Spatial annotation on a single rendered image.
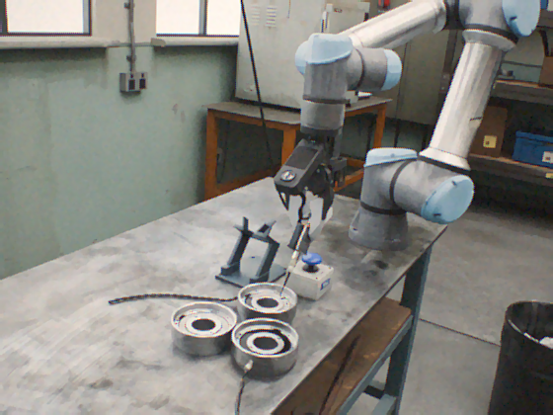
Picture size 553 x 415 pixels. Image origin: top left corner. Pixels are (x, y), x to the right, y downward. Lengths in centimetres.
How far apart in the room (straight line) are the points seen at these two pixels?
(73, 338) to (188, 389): 22
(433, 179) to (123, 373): 73
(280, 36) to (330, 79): 226
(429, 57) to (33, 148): 315
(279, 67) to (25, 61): 140
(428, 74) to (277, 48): 176
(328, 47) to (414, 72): 374
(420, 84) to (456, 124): 343
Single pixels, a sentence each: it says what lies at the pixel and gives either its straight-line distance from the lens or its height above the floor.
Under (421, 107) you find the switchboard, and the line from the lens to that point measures 464.
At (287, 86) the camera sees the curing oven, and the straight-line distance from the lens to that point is 315.
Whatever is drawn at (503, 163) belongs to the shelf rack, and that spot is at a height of 44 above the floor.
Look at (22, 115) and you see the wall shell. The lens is 248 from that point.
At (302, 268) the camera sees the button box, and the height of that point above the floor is 85.
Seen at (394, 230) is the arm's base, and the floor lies 85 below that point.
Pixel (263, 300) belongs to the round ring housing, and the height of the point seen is 82.
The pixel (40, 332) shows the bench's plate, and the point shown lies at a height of 80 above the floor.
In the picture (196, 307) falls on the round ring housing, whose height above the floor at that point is 83.
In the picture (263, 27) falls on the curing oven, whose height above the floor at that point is 123.
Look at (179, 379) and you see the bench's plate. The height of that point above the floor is 80.
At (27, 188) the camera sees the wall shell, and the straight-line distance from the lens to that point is 256.
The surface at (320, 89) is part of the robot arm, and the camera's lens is 92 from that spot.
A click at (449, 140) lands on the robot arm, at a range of 121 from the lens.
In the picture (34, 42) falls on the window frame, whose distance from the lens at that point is 238.
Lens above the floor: 131
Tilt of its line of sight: 20 degrees down
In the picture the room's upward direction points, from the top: 5 degrees clockwise
